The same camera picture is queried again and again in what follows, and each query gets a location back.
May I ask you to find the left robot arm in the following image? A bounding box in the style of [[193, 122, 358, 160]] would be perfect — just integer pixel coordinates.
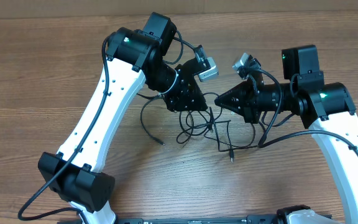
[[38, 13, 218, 223]]

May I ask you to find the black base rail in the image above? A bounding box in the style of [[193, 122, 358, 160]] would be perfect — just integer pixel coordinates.
[[57, 203, 334, 224]]

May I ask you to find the short black USB cable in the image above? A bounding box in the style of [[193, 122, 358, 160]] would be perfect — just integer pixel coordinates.
[[139, 95, 166, 146]]

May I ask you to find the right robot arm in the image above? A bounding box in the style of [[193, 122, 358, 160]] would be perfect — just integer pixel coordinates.
[[215, 45, 358, 223]]

